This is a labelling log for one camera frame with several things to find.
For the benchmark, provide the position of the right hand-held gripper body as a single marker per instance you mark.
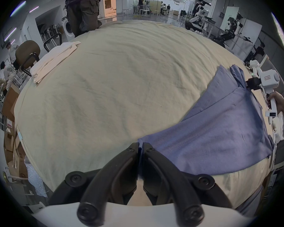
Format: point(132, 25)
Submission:
point(269, 79)

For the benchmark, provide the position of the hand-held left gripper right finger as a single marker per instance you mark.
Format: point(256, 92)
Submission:
point(177, 188)

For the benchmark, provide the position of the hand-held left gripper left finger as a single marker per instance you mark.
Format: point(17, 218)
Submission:
point(101, 185)

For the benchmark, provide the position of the blue shirt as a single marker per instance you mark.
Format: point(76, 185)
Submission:
point(217, 131)

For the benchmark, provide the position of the person's right hand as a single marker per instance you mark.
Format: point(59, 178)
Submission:
point(280, 103)

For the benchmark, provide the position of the white hand controller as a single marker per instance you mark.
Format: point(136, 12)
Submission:
point(279, 128)

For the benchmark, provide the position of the white and black robot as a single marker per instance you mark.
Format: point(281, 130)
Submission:
point(232, 29)
point(197, 14)

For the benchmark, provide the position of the stack of cardboard cartons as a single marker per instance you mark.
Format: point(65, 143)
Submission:
point(11, 136)

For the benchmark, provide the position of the folded white cloth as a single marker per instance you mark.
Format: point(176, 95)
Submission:
point(53, 58)

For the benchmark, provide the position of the group of people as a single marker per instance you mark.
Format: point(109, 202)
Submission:
point(153, 6)

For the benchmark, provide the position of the black office chair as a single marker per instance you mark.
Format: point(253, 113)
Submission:
point(52, 41)

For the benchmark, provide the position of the brown padded office chair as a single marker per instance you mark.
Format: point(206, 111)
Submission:
point(26, 52)

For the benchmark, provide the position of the white washing machine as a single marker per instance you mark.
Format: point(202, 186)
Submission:
point(68, 27)

